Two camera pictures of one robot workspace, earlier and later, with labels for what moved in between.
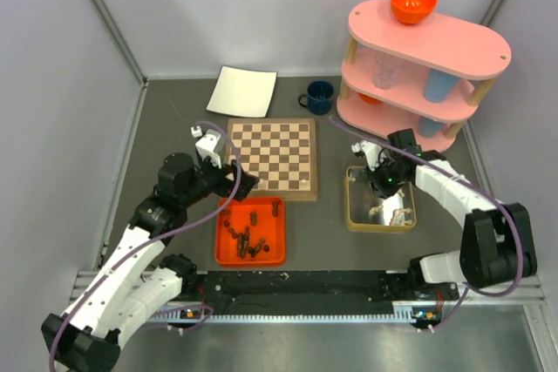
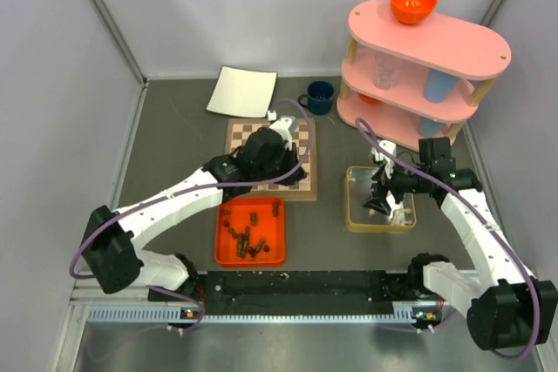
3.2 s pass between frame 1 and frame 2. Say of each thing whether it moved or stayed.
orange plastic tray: stayed
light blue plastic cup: stayed
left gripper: moved
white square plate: stayed
